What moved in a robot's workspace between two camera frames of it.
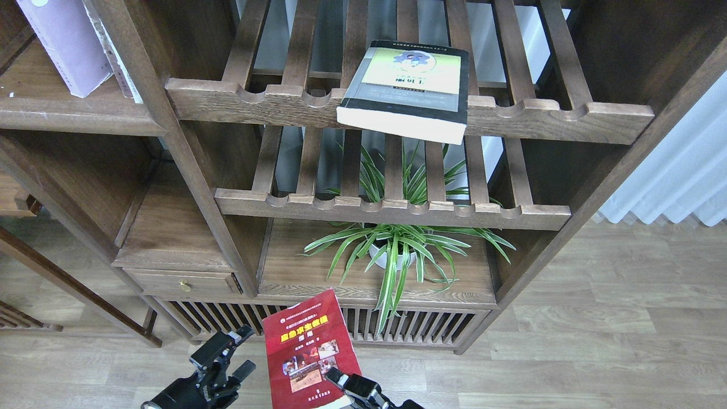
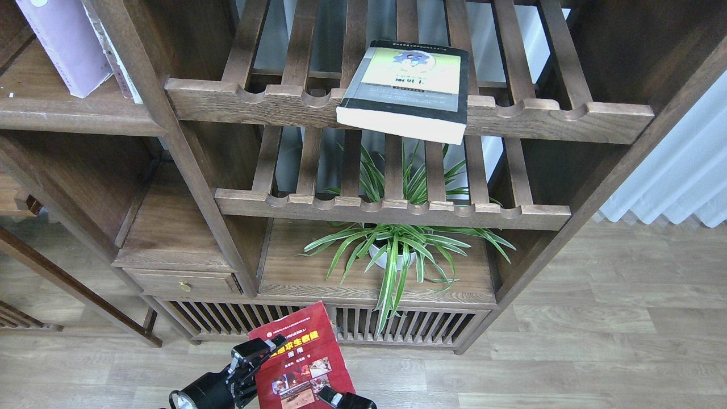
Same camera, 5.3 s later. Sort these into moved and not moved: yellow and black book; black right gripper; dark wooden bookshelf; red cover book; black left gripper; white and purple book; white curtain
Moved: red cover book; black right gripper; black left gripper
Not moved: dark wooden bookshelf; yellow and black book; white curtain; white and purple book
